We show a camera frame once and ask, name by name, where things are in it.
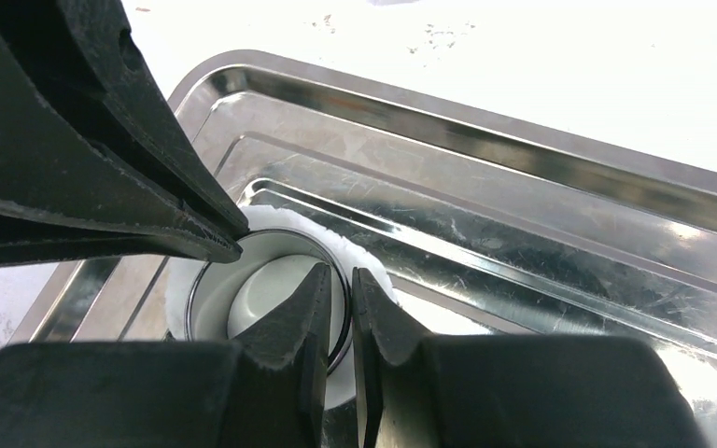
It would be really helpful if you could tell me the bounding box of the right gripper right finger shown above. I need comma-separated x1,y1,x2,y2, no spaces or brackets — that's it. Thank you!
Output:
352,268,707,447

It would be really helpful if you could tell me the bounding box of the stainless steel tray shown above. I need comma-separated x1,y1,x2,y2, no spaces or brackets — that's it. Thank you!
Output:
8,49,717,448

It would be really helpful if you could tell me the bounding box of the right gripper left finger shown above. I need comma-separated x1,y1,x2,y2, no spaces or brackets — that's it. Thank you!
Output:
0,263,331,447

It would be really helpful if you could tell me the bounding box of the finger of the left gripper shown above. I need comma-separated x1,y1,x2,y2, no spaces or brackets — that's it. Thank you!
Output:
0,0,244,271
0,0,251,243

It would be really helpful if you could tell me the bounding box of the metal ring cutter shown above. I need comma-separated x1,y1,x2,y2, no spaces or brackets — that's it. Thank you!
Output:
183,228,352,373

